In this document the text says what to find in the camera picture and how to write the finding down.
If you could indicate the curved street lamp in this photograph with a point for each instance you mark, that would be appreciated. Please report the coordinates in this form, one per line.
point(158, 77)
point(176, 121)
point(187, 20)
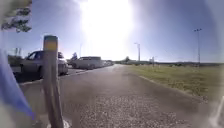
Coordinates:
point(138, 53)

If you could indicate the grey asphalt path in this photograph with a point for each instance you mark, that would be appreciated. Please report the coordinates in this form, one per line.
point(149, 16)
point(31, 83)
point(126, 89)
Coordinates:
point(113, 100)

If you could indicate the silver van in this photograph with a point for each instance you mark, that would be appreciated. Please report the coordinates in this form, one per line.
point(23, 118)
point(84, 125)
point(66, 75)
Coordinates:
point(87, 62)

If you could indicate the leafy tree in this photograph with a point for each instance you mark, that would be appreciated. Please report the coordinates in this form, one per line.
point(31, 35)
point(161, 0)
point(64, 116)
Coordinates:
point(18, 23)

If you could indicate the wooden post with yellow band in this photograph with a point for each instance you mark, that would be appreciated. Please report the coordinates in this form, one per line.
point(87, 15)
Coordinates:
point(51, 83)

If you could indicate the grass field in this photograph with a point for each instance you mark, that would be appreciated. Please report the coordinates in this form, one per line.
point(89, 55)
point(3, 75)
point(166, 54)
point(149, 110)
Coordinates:
point(180, 78)

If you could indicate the tall street lamp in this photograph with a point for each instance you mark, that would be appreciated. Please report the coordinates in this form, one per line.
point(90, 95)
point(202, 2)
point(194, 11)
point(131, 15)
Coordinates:
point(198, 46)

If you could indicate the distant tree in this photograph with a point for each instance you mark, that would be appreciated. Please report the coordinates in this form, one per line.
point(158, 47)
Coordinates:
point(126, 59)

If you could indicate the dark asphalt parking area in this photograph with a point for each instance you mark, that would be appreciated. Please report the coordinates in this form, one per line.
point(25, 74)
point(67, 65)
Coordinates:
point(71, 71)

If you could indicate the silver car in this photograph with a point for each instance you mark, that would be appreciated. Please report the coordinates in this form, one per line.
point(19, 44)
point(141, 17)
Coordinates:
point(33, 65)

